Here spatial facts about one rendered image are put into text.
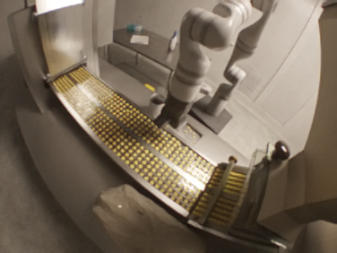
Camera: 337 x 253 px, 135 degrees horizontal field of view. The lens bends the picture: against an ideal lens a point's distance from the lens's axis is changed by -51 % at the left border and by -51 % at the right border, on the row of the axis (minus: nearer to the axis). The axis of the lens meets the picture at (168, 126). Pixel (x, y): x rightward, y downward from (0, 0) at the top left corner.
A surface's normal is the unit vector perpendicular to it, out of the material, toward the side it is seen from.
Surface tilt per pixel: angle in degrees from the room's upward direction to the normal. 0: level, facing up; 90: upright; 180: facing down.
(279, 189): 42
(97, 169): 0
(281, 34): 90
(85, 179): 0
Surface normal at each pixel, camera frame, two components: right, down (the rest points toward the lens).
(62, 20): 0.79, 0.58
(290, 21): -0.57, 0.57
